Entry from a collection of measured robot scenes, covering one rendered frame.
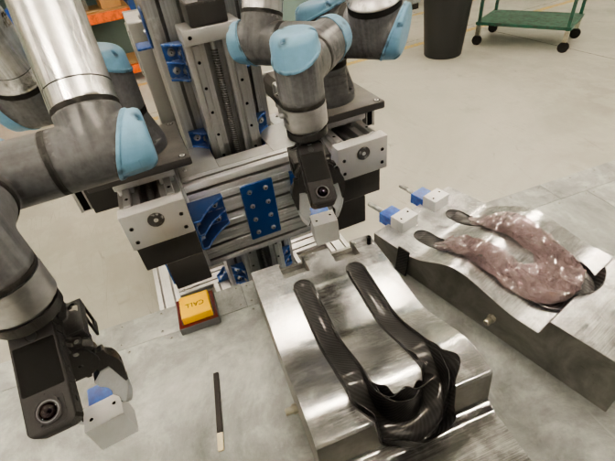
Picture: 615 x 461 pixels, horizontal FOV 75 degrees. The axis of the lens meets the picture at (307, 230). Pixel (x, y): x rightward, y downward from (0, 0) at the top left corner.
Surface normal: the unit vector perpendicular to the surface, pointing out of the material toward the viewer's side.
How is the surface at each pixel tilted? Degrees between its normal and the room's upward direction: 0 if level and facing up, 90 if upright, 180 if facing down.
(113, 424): 90
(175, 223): 90
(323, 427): 7
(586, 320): 0
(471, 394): 84
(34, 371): 27
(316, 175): 35
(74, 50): 57
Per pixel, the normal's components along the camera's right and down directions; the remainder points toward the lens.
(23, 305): 0.73, 0.38
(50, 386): 0.14, -0.44
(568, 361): -0.79, 0.45
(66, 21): 0.63, -0.16
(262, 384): -0.11, -0.76
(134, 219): 0.40, 0.56
